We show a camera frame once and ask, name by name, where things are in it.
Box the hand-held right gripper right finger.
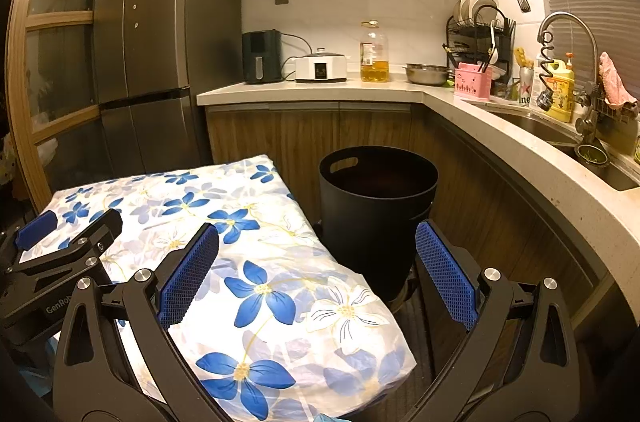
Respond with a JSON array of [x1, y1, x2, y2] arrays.
[[397, 219, 588, 422]]

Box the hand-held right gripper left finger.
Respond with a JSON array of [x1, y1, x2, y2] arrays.
[[52, 222, 226, 422]]

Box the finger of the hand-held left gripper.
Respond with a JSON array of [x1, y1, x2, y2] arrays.
[[14, 209, 58, 253], [5, 208, 123, 285]]

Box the black trash bin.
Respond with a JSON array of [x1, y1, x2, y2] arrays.
[[318, 145, 440, 303]]

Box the dotted tablecloth table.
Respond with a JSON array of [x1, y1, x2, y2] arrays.
[[0, 135, 18, 188]]

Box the blue floral bed sheet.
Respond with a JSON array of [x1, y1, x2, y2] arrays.
[[37, 155, 418, 422]]

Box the beige kitchen countertop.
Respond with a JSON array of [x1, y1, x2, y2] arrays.
[[196, 77, 640, 298]]

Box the wooden base cabinets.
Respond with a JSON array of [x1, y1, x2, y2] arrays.
[[205, 102, 616, 328]]

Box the steel sink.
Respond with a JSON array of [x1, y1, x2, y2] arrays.
[[487, 107, 640, 192]]

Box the steel sink strainer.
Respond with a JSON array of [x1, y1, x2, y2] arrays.
[[575, 143, 611, 173]]

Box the pink utensil holder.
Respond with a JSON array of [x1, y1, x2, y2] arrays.
[[454, 62, 493, 100]]

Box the steel bowl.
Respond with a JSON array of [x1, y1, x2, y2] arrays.
[[404, 63, 451, 86]]

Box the beverage can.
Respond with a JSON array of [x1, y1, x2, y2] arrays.
[[519, 66, 536, 106]]

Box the grey refrigerator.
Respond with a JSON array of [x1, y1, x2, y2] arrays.
[[92, 0, 241, 183]]

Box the wooden glass door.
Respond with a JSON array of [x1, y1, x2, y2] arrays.
[[5, 0, 138, 213]]

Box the yellow detergent bottle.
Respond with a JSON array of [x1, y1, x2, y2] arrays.
[[542, 52, 576, 123]]

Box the cooking oil bottle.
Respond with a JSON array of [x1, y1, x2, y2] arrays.
[[359, 21, 390, 83]]

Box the black air fryer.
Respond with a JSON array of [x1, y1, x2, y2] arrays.
[[242, 29, 283, 84]]

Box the black dish rack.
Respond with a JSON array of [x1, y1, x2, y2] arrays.
[[445, 7, 517, 90]]

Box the white electric cooker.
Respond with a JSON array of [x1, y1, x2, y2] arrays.
[[295, 47, 349, 83]]

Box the pink dish cloth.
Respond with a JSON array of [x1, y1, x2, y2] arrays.
[[598, 51, 638, 109]]

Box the white plate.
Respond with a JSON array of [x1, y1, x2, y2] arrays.
[[467, 0, 498, 26], [452, 0, 473, 26]]

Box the steel kitchen faucet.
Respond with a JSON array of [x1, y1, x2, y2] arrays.
[[537, 11, 608, 150]]

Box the black power cable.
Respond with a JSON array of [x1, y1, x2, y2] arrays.
[[280, 33, 313, 82]]

